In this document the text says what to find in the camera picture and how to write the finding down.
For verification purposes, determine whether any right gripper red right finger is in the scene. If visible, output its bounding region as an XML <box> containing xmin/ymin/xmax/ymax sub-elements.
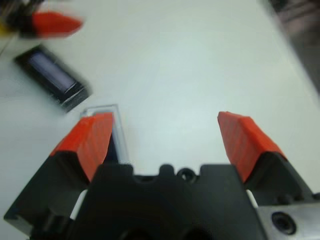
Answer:
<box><xmin>216</xmin><ymin>110</ymin><xmax>315</xmax><ymax>208</ymax></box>

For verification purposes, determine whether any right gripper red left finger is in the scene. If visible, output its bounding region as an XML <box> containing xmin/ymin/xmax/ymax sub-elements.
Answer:
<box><xmin>3</xmin><ymin>111</ymin><xmax>115</xmax><ymax>237</ymax></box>

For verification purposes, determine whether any left gripper yellow black body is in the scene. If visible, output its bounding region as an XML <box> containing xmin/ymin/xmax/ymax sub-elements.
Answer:
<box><xmin>0</xmin><ymin>0</ymin><xmax>35</xmax><ymax>38</ymax></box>

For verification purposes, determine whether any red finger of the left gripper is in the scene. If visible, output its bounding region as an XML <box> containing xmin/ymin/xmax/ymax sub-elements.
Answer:
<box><xmin>18</xmin><ymin>10</ymin><xmax>84</xmax><ymax>40</ymax></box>

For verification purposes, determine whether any black glossy box lid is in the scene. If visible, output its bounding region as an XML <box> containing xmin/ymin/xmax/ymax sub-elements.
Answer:
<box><xmin>13</xmin><ymin>44</ymin><xmax>94</xmax><ymax>114</ymax></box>

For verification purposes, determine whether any white box base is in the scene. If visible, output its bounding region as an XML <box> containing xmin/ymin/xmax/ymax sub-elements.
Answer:
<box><xmin>79</xmin><ymin>103</ymin><xmax>131</xmax><ymax>166</ymax></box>

